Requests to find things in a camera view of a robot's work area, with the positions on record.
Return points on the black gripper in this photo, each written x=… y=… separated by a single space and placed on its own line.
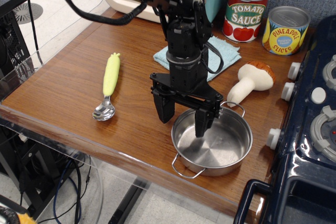
x=186 y=84

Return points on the stainless steel pot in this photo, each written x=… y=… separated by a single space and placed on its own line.
x=220 y=151

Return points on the spoon with yellow handle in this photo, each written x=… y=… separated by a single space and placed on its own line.
x=106 y=110

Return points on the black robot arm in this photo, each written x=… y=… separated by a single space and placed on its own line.
x=187 y=31

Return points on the light blue folded cloth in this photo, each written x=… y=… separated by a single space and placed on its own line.
x=229 y=54

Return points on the plush toy mushroom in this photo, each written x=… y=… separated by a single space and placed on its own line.
x=254 y=75

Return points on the tomato sauce can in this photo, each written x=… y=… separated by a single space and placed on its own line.
x=243 y=19

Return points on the pineapple slices can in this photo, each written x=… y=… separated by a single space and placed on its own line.
x=285 y=30

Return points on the dark blue toy stove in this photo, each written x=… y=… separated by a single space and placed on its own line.
x=302 y=187

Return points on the round floor drain grate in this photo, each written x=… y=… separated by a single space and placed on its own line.
x=25 y=12

